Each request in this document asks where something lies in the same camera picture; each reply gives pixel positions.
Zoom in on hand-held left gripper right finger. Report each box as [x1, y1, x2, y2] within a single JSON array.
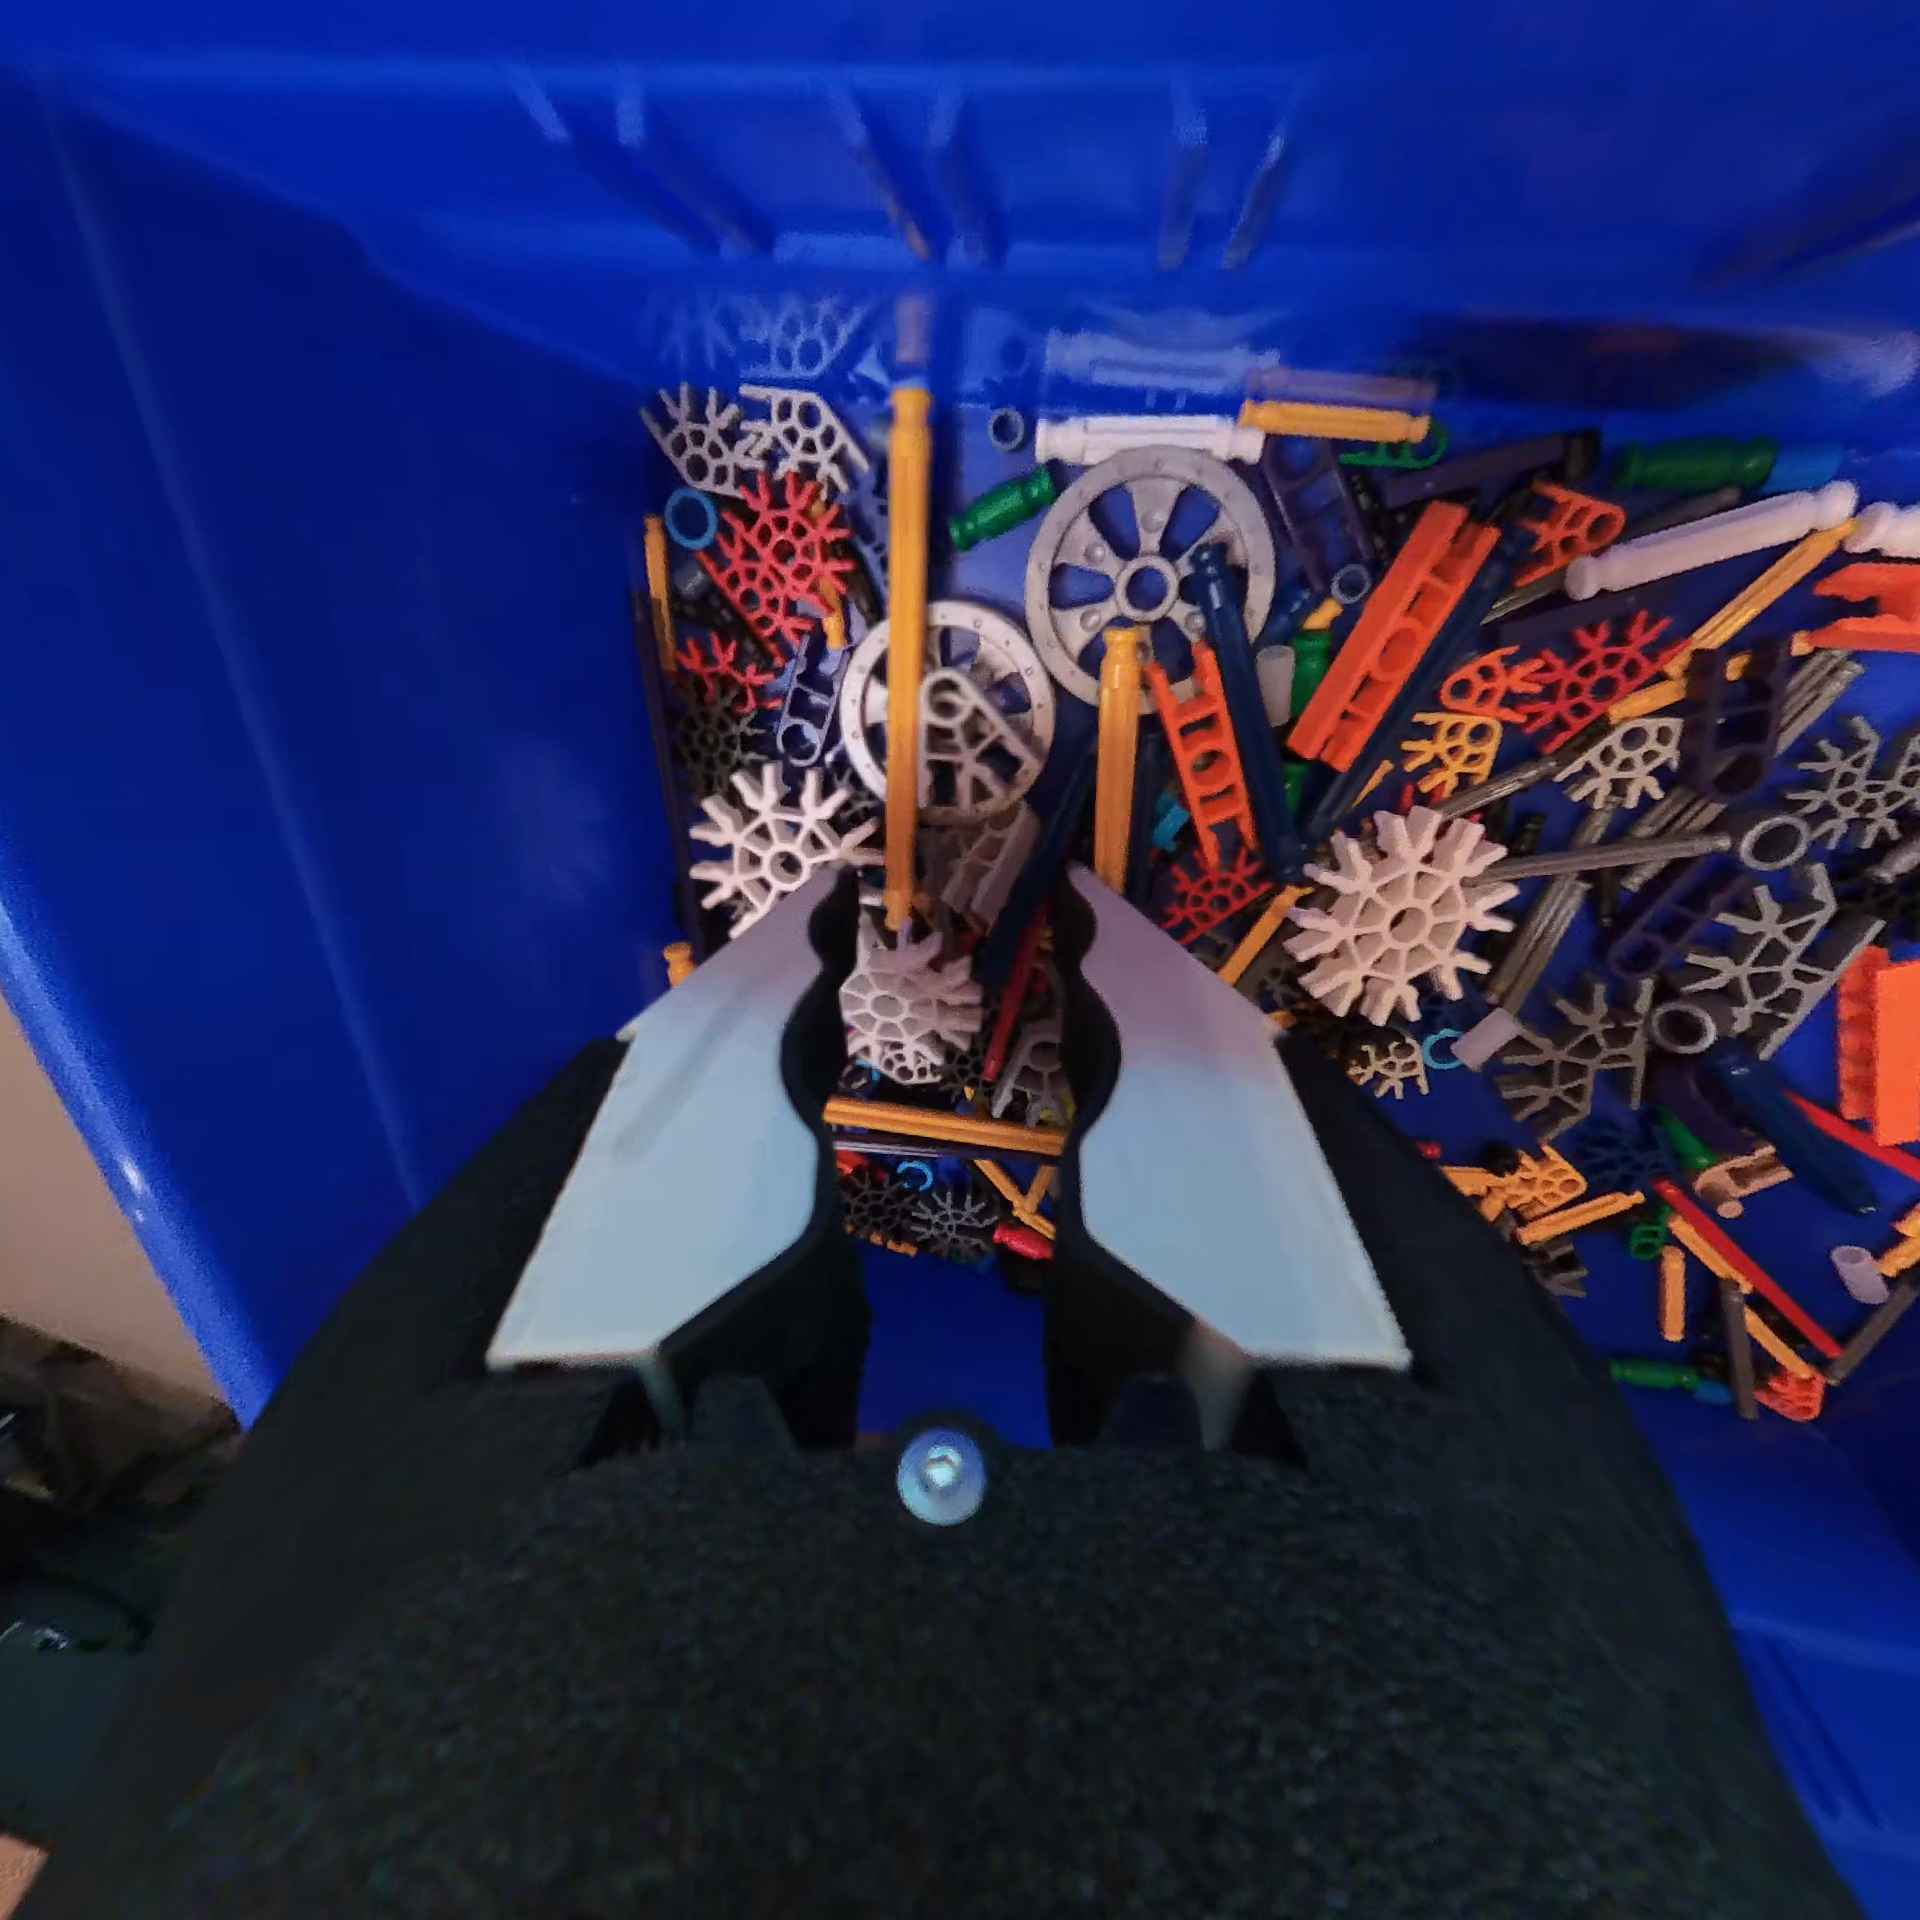
[[1046, 866, 1414, 1444]]

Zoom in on blue plastic bin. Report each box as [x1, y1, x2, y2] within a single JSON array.
[[0, 0, 1920, 1920]]

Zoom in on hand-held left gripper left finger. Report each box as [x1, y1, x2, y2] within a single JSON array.
[[486, 879, 872, 1450]]

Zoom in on pile of construction toy pieces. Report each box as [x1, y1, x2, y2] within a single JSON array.
[[637, 323, 1920, 1427]]

